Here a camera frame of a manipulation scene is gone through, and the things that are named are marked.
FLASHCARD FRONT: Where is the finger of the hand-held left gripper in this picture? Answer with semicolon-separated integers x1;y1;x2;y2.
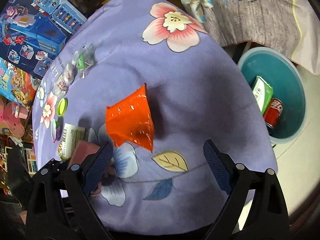
46;158;67;171

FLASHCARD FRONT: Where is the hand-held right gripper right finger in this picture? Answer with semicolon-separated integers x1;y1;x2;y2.
203;139;289;240

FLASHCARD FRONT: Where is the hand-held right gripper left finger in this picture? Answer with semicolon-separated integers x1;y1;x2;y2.
25;141;114;240

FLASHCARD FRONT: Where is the red snack bag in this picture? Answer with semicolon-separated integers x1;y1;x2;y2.
105;85;155;153

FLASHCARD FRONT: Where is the red cola can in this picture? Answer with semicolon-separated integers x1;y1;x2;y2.
262;98;284;130

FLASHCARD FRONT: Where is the white and green carton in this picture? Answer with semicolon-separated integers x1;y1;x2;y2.
251;76;274;115

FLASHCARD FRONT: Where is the teal plastic bucket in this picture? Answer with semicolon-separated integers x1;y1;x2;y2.
236;46;307;145

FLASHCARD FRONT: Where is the pink box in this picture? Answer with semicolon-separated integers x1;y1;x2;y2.
67;140;102;170

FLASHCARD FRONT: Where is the pile of colourful toy boxes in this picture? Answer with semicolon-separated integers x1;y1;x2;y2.
0;135;38;178

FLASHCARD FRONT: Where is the beige snack box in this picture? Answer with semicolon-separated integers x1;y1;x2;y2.
59;123;87;162

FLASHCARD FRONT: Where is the white round lid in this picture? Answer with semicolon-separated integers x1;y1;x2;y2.
51;119;62;142

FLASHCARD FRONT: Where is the lime green lid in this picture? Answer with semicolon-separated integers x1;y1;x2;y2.
57;97;69;117

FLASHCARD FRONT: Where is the pink plastic toy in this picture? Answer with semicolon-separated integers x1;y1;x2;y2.
0;96;33;138

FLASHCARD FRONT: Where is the light blue cartoon box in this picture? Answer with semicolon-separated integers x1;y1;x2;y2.
0;57;42;110

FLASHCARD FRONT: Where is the clear pink jelly cup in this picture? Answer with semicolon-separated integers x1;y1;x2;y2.
54;64;78;95

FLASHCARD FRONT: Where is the purple floral cloth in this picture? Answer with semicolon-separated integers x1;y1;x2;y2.
32;0;278;235

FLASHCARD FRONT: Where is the green toy in clear bag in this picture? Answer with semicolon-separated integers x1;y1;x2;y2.
71;43;96;72

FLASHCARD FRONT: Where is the dark blue toy box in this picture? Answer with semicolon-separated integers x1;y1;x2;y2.
0;0;88;80

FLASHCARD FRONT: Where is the grey striped floral cloth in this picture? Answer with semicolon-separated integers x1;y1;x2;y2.
174;0;320;77

